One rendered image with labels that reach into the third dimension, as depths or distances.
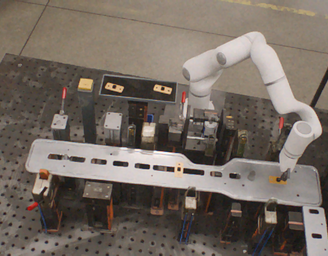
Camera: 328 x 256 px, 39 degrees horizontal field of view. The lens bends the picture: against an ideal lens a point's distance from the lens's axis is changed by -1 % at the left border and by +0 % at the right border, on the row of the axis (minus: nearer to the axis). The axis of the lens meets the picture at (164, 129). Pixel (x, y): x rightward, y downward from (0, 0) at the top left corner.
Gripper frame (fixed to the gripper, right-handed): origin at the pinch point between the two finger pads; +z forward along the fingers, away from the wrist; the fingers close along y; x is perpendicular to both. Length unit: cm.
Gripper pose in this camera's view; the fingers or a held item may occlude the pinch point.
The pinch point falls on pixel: (282, 170)
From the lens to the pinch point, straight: 219.1
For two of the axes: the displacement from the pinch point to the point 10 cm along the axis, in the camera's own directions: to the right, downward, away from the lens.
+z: -0.7, 6.0, 8.0
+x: 9.9, 1.1, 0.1
